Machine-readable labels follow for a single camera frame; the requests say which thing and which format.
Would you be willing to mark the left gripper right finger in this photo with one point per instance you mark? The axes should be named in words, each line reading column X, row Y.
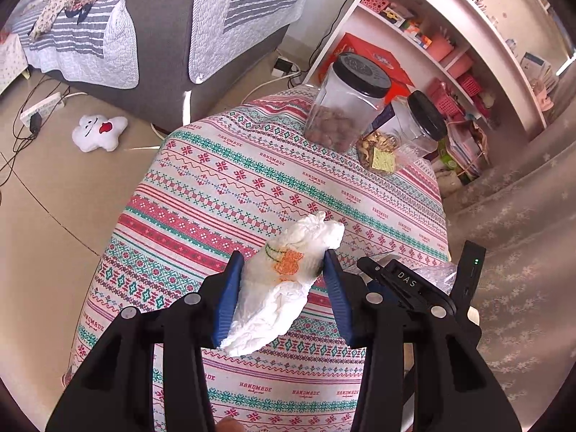
column 414, row 356

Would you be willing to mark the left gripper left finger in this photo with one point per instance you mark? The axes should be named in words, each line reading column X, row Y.
column 112, row 388

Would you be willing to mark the floral white napkin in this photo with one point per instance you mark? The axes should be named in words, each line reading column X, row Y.
column 276, row 281

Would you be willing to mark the operator thumb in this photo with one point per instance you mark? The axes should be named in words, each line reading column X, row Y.
column 229, row 424

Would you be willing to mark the crushed clear plastic bottle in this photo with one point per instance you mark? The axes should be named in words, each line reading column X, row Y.
column 443, row 276

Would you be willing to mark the floral lace curtain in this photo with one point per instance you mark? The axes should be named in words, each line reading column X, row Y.
column 523, row 212

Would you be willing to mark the clear jar with pistachios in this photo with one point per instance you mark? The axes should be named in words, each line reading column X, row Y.
column 408, row 129

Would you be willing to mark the pink storage basket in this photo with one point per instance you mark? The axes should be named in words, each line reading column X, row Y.
column 441, row 97

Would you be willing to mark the clear jar with brown nuts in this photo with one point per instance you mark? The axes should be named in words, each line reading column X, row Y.
column 349, row 99

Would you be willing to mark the patterned tablecloth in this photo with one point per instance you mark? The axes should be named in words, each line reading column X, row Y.
column 228, row 183

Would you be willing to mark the white bookshelf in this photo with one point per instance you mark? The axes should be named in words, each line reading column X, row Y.
column 494, row 54

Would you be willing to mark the white ghost plush toy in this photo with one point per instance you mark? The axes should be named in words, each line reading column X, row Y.
column 96, row 131

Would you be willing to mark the white power strip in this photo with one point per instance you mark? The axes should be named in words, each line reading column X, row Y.
column 44, row 108

